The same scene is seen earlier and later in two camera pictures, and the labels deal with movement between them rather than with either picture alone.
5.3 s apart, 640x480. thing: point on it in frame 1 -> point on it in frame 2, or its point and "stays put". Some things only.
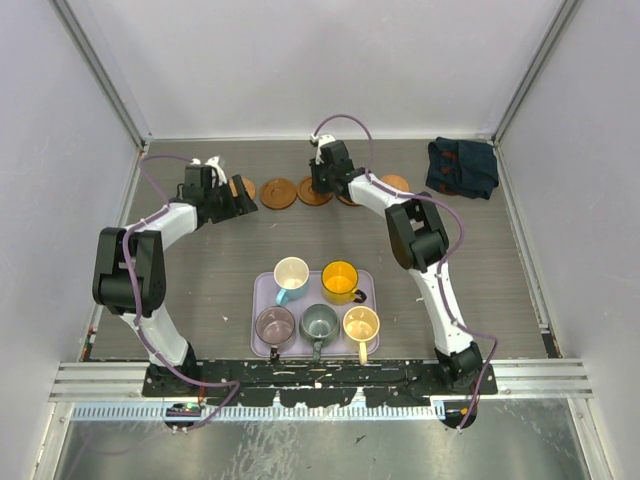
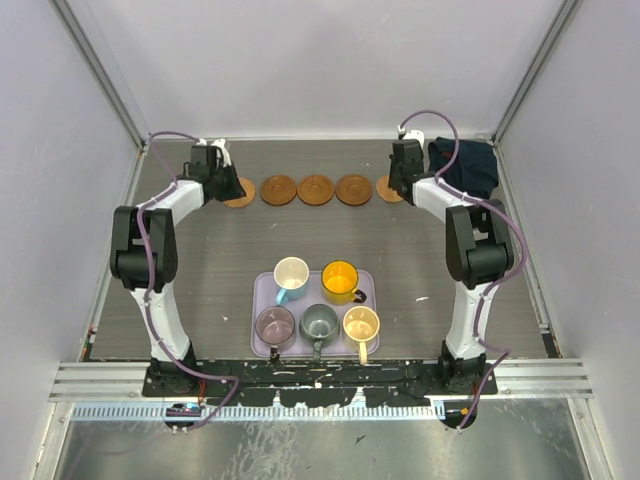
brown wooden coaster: (309, 196) stays put
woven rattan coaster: (249, 187) stays put
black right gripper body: (321, 176) -> (394, 174)
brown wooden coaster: (278, 194) stays put
